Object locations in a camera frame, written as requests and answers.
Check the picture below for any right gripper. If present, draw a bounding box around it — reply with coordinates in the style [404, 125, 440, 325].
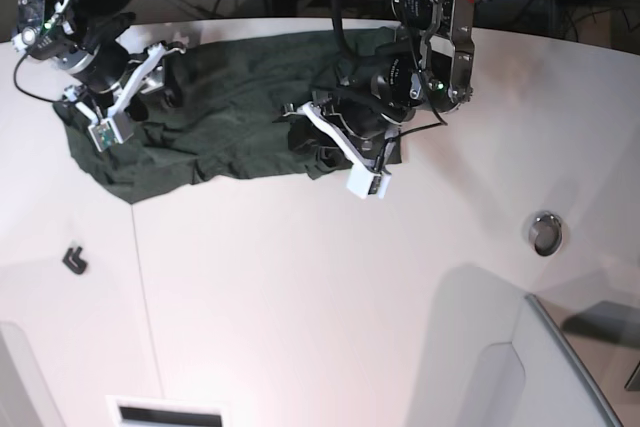
[63, 41, 186, 152]

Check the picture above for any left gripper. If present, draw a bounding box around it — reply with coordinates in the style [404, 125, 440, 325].
[277, 89, 415, 198]

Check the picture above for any dark green t-shirt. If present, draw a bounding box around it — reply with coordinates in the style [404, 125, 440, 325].
[53, 31, 375, 204]

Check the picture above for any small black clip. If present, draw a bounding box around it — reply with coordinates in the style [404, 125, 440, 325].
[62, 245, 88, 276]

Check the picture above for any grey tape roll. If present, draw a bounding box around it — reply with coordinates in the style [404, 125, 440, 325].
[526, 211, 564, 257]

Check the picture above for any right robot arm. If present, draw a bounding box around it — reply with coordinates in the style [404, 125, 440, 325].
[12, 0, 186, 152]

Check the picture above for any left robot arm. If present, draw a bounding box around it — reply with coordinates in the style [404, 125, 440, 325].
[281, 0, 477, 198]

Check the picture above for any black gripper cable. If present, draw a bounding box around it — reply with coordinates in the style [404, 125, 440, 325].
[330, 0, 401, 63]

